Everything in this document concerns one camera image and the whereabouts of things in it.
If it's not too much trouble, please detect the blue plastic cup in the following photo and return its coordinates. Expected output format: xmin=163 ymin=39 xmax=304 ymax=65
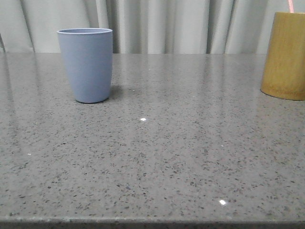
xmin=57 ymin=28 xmax=113 ymax=104

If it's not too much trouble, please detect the pink chopstick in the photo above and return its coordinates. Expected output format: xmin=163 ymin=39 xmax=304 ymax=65
xmin=287 ymin=0 xmax=295 ymax=13

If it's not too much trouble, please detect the yellow bamboo cup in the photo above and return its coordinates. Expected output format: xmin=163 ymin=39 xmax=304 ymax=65
xmin=260 ymin=12 xmax=305 ymax=101

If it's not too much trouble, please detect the grey pleated curtain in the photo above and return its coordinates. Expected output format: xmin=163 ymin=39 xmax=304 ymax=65
xmin=0 ymin=0 xmax=305 ymax=54

